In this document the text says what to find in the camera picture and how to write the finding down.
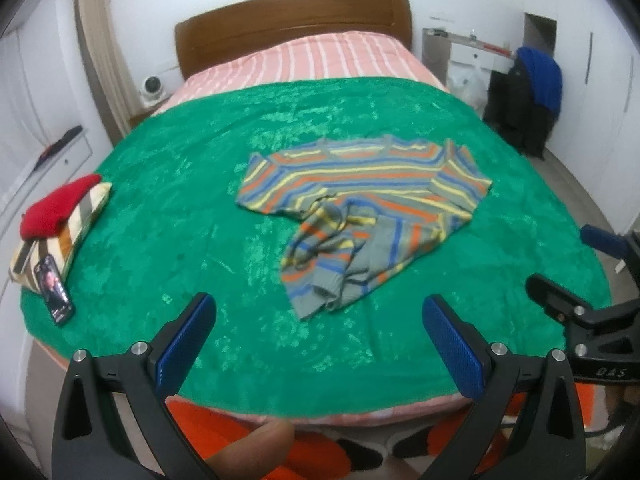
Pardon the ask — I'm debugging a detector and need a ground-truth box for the striped knit sweater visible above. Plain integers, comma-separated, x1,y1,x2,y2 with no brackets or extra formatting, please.
236,136,492,318

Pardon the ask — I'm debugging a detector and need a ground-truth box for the left hand thumb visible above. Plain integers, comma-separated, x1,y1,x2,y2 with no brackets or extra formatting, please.
206,420,295,480

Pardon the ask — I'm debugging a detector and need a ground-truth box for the black smartphone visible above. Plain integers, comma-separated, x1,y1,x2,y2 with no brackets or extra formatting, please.
34,255,75,326

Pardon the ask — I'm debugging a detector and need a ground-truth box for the blue garment on chair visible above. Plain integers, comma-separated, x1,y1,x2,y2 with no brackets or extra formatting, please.
516,47,563,116

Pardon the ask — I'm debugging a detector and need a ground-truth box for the white plastic bag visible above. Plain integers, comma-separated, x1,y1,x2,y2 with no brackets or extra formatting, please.
446,62,488,115

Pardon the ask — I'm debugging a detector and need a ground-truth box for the red folded garment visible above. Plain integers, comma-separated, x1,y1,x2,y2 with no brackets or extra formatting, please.
20,174,102,240

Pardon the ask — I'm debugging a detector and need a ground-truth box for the green velvet blanket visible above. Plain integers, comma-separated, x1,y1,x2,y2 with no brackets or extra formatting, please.
21,78,611,418

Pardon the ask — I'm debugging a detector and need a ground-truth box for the white desk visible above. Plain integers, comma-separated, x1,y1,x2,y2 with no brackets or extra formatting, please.
422,28,513,92

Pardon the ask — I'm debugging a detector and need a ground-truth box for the dark item on sill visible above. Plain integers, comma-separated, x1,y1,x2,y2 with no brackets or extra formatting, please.
34,125,84,170

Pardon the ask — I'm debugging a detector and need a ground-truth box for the pink striped bed cover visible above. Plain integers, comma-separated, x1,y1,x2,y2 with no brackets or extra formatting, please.
158,30,446,113

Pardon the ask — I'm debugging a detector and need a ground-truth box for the beige curtain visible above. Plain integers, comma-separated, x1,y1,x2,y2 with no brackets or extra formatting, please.
75,0,141,145

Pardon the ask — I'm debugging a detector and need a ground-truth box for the brown wooden headboard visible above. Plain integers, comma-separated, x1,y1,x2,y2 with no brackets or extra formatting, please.
175,0,413,78

